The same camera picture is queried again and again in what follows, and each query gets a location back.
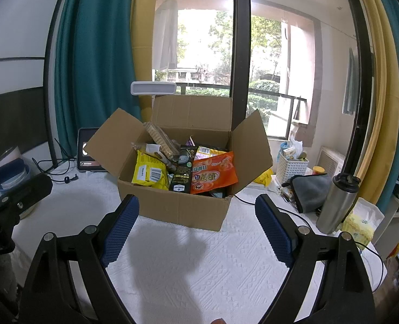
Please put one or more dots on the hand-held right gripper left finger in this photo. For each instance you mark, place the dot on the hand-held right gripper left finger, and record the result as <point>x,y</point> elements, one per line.
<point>120,234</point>

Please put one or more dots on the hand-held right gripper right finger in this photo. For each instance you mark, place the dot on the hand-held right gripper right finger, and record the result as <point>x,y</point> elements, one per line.
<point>276,234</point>

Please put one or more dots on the brown cardboard box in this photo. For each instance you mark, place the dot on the brown cardboard box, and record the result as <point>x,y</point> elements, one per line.
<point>186,211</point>

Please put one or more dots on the orange snack packet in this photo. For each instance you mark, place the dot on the orange snack packet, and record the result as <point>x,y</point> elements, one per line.
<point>214,173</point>

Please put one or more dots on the black and green snack packet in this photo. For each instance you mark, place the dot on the black and green snack packet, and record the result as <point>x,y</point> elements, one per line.
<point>182,172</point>

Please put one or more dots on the clear nut packet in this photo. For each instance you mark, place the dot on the clear nut packet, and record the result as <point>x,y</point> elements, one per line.
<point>169,160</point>

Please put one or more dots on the clear cracker packet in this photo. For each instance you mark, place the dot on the clear cracker packet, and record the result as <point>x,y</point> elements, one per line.
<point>157,135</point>

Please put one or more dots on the purple snack packet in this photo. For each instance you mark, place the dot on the purple snack packet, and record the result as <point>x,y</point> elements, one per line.
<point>190,140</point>

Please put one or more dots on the person's left forearm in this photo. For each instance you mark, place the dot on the person's left forearm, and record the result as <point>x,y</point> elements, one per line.
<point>0,276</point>

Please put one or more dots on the pink cup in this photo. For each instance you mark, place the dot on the pink cup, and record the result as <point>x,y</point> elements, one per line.
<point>8,157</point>

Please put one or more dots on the bright yellow bag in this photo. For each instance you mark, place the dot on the bright yellow bag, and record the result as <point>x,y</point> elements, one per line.
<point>265,179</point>

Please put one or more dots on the grey cloth pouch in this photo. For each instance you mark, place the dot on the grey cloth pouch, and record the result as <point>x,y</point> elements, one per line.
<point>312,190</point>

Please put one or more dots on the white slatted basket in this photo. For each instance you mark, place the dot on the white slatted basket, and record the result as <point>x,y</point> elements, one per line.
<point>292,172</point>

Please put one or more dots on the steel thermos bottle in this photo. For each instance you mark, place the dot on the steel thermos bottle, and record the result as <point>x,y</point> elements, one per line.
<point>334,206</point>

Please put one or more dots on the grey tablet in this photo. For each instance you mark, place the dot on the grey tablet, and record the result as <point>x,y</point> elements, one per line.
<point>89,155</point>

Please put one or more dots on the orange capped jar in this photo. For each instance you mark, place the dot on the orange capped jar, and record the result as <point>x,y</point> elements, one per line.
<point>318,170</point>

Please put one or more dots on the pale yellow bag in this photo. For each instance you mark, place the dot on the pale yellow bag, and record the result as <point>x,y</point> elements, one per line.
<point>363,222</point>

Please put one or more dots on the tissue pack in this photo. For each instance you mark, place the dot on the tissue pack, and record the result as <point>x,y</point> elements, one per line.
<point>292,146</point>

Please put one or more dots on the black balcony railing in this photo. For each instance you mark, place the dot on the black balcony railing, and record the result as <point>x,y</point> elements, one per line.
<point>287,114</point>

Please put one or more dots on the wide teal curtain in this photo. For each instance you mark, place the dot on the wide teal curtain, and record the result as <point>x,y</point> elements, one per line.
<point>94,57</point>

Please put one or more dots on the wide yellow curtain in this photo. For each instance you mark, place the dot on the wide yellow curtain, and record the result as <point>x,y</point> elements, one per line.
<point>381,91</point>

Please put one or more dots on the narrow yellow curtain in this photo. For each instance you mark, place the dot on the narrow yellow curtain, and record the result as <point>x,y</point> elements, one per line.
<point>144,23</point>

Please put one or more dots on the white hanging garment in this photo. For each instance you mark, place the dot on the white hanging garment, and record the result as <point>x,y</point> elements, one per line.
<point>165,33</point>

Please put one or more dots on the black window frame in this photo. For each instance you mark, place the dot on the black window frame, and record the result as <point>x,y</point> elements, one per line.
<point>241,40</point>

